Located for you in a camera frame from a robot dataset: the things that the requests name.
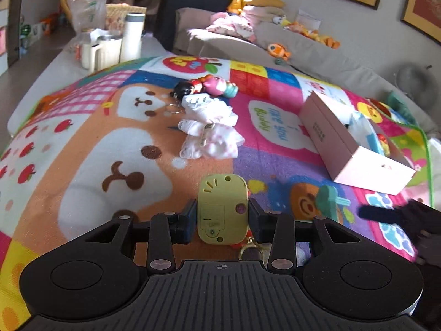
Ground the white lace doll dress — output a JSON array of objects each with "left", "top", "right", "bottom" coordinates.
[{"left": 182, "top": 94, "right": 239, "bottom": 127}]

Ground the orange tiger plush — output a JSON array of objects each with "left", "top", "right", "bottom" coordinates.
[{"left": 292, "top": 21, "right": 341, "bottom": 49}]

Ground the colourful printed blanket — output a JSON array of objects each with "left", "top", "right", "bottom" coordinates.
[{"left": 0, "top": 55, "right": 433, "bottom": 321}]

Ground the white pitcher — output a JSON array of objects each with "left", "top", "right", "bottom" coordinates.
[{"left": 80, "top": 34, "right": 123, "bottom": 71}]

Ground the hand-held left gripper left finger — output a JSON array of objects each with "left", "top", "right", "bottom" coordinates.
[{"left": 84, "top": 198, "right": 198, "bottom": 271}]

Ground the light blue white packet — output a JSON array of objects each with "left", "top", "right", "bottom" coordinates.
[{"left": 346, "top": 112, "right": 386, "bottom": 156}]

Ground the black aquarium cabinet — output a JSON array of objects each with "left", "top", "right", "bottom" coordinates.
[{"left": 153, "top": 0, "right": 249, "bottom": 55}]

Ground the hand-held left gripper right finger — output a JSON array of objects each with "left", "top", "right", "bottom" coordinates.
[{"left": 247, "top": 198, "right": 361, "bottom": 271}]

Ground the pink-haired doll figure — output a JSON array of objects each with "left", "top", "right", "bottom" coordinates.
[{"left": 203, "top": 75, "right": 239, "bottom": 99}]

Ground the black-haired doll keychain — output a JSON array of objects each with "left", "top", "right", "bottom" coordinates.
[{"left": 163, "top": 79, "right": 207, "bottom": 116}]

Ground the pink cardboard box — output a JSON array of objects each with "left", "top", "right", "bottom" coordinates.
[{"left": 299, "top": 90, "right": 416, "bottom": 195}]

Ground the clear plastic bag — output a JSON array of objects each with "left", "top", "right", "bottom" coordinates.
[{"left": 66, "top": 0, "right": 107, "bottom": 37}]

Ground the white thermos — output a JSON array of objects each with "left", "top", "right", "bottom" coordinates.
[{"left": 120, "top": 13, "right": 146, "bottom": 62}]

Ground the orange fish plush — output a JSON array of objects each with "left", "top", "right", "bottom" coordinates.
[{"left": 267, "top": 42, "right": 292, "bottom": 61}]

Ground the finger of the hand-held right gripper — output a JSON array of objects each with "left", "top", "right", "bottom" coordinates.
[{"left": 358, "top": 204, "right": 404, "bottom": 223}]

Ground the pink white lace cloth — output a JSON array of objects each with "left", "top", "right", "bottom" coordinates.
[{"left": 178, "top": 119, "right": 243, "bottom": 161}]

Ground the beige sofa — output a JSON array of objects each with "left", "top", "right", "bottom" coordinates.
[{"left": 172, "top": 7, "right": 438, "bottom": 135}]

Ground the mint green toy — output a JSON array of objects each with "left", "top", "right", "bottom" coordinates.
[{"left": 315, "top": 185, "right": 350, "bottom": 219}]

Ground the pink white clothing pile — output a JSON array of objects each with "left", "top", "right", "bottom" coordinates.
[{"left": 206, "top": 12, "right": 258, "bottom": 41}]

